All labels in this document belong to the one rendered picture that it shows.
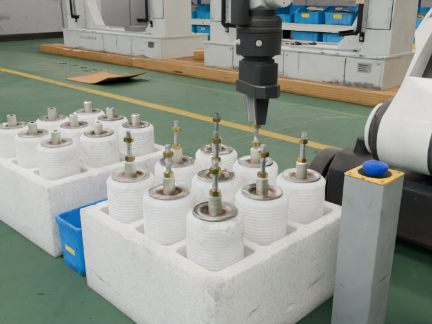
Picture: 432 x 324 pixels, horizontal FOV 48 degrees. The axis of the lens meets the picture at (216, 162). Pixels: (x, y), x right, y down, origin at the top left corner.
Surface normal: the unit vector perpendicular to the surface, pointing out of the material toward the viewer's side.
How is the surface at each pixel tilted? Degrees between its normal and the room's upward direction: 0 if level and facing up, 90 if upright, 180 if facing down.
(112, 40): 90
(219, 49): 90
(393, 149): 103
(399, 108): 38
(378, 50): 90
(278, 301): 90
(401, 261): 0
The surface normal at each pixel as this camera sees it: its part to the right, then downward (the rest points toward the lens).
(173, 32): 0.71, 0.23
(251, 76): -0.93, 0.12
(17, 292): 0.00, -0.95
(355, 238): -0.71, 0.22
